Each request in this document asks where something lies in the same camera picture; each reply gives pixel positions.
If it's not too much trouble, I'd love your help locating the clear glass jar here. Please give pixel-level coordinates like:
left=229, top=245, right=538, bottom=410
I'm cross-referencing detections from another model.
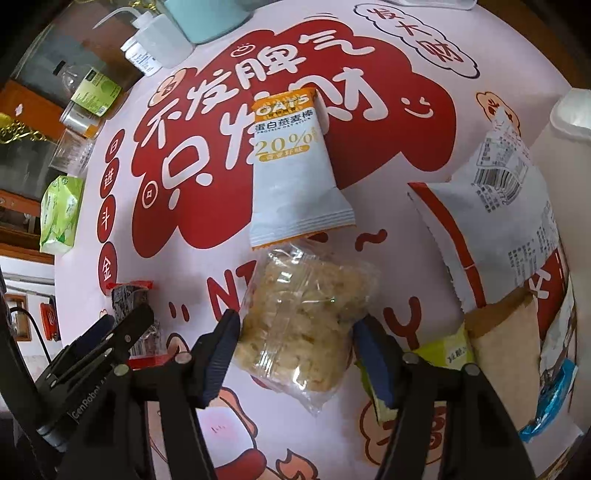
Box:
left=49, top=129, right=94, bottom=178

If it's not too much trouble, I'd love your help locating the green label plastic bottle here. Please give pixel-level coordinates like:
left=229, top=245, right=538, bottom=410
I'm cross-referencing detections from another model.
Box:
left=53, top=61, right=122, bottom=117

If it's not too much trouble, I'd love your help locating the clear rice cracker pack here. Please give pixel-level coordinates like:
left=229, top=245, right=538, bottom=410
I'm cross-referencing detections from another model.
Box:
left=233, top=241, right=380, bottom=415

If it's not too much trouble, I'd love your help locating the green yellow small packet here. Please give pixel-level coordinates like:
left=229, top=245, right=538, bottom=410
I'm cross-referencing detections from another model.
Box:
left=356, top=324, right=475, bottom=426

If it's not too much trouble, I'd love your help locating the white plastic storage bin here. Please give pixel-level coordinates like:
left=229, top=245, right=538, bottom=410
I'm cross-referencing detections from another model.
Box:
left=528, top=87, right=591, bottom=287

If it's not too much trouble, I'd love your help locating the teal cylinder container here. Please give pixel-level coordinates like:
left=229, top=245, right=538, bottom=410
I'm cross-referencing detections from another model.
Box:
left=163, top=0, right=252, bottom=44

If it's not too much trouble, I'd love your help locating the green tissue pack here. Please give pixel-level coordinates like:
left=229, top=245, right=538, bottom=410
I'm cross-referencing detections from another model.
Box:
left=39, top=175, right=85, bottom=255

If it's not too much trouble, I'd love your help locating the white squeeze bottle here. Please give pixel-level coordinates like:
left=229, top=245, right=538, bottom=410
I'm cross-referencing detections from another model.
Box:
left=93, top=7, right=193, bottom=76

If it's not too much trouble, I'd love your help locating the white orange oat bar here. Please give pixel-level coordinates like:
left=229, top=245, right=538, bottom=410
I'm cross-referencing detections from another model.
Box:
left=249, top=87, right=356, bottom=249

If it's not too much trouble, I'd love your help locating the beige toast snack pack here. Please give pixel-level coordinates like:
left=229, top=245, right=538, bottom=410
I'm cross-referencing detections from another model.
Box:
left=464, top=287, right=541, bottom=430

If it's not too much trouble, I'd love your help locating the blue snack packet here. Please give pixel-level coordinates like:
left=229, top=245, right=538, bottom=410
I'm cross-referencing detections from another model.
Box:
left=519, top=359, right=578, bottom=443

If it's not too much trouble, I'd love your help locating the dark seaweed snack pack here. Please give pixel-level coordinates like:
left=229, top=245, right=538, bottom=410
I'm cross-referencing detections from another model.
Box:
left=106, top=280, right=168, bottom=370

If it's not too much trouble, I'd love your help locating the white red snack bag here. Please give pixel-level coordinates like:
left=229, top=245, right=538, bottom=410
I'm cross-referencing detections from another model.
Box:
left=409, top=108, right=566, bottom=334

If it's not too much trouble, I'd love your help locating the pink printed tablecloth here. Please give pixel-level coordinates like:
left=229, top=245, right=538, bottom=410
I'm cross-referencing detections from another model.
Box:
left=54, top=0, right=584, bottom=480

